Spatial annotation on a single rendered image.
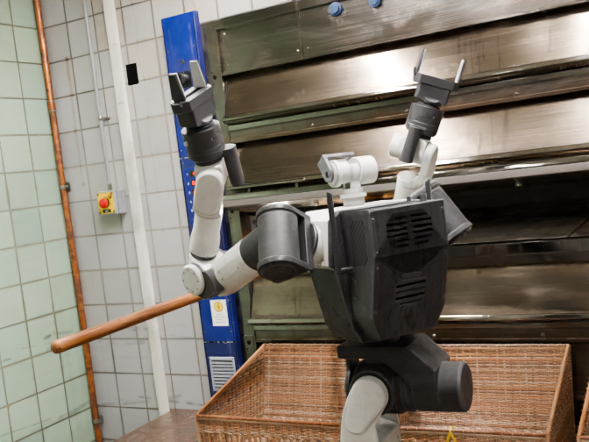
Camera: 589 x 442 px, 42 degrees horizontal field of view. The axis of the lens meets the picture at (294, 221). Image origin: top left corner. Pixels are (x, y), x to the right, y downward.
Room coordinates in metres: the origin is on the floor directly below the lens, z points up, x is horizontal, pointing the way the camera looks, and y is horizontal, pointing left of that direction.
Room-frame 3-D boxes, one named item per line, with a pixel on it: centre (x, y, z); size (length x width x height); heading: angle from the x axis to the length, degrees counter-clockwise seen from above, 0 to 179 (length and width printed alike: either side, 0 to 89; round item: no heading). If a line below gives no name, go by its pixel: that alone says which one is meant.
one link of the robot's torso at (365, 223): (1.75, -0.17, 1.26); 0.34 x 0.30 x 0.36; 118
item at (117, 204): (3.21, 0.75, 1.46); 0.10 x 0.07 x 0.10; 61
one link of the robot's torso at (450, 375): (1.75, -0.21, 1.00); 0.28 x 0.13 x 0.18; 63
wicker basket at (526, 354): (2.29, -0.46, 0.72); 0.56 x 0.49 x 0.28; 62
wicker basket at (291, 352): (2.57, 0.06, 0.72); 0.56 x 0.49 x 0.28; 60
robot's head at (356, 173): (1.80, -0.15, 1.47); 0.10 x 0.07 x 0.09; 118
